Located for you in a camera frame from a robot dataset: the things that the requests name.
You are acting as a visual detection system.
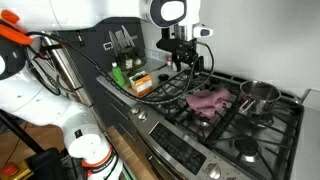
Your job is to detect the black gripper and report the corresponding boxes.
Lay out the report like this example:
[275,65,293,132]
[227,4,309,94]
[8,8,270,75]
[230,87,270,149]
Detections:
[156,38,200,79]

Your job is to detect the pink cloth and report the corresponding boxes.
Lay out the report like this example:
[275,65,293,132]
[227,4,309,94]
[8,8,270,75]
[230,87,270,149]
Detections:
[186,88,230,118]

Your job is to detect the stainless steel pot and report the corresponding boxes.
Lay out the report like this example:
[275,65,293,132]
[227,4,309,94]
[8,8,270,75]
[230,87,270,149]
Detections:
[238,81,281,115]

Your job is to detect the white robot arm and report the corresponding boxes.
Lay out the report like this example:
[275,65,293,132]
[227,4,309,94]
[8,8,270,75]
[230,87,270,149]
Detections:
[0,0,201,180]

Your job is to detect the stainless steel gas stove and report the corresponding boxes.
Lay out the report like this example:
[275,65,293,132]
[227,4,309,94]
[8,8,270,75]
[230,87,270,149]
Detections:
[128,73,304,180]

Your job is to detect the small red spice jar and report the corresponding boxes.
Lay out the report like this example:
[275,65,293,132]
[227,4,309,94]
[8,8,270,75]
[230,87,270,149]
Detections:
[166,57,172,68]

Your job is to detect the small black cast-iron pan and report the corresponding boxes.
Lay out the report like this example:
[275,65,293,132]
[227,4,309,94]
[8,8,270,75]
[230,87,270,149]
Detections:
[158,74,169,81]

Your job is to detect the orange tea box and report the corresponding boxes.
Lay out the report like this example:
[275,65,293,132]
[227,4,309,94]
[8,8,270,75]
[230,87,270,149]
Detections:
[129,71,153,96]

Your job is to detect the green dish soap bottle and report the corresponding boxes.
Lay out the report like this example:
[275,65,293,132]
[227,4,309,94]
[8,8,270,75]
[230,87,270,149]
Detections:
[112,62,125,87]

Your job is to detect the red emergency stop button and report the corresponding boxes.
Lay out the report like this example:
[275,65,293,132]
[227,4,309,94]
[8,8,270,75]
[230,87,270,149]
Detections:
[0,162,20,177]

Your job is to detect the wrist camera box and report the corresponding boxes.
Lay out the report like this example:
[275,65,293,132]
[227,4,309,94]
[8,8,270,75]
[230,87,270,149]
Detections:
[193,26,213,38]

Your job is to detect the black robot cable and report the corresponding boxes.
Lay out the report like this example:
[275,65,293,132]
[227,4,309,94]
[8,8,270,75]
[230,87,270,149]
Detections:
[25,31,216,105]

